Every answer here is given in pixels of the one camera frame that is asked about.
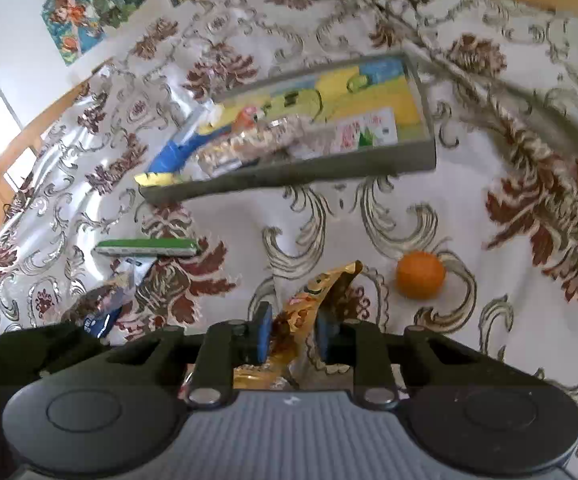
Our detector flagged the blue white snack packet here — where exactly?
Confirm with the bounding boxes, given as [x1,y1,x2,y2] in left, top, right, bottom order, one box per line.
[62,257,142,339]

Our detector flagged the wooden bed frame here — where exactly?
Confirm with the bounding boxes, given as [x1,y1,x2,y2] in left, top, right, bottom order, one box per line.
[0,0,578,235]

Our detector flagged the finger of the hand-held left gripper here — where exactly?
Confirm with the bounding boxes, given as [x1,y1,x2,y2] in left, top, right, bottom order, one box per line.
[39,322,111,377]

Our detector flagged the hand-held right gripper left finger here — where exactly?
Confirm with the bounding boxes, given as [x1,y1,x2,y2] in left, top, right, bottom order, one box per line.
[105,301,275,407]

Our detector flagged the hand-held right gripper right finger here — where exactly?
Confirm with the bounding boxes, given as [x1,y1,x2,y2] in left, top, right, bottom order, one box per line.
[316,306,490,407]

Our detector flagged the clear bag of orange snacks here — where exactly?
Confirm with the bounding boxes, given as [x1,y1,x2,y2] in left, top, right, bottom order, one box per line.
[204,102,401,161]

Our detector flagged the golden snack packet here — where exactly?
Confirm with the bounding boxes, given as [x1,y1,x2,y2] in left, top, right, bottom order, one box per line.
[233,260,366,392]

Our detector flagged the clear cracker packet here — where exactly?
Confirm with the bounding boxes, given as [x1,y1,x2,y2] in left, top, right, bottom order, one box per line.
[195,114,322,178]

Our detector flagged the small orange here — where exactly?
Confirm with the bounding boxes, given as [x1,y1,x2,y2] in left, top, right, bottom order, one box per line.
[395,251,446,299]

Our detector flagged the red-haired girl drawing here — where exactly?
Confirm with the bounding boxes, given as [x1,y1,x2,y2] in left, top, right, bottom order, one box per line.
[40,0,108,67]

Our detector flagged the floral printed blanket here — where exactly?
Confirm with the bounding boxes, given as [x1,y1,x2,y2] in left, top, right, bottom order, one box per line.
[0,0,578,480]

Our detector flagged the grey tray with painted bottom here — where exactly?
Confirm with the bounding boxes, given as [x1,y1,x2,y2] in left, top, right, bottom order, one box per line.
[136,51,438,207]

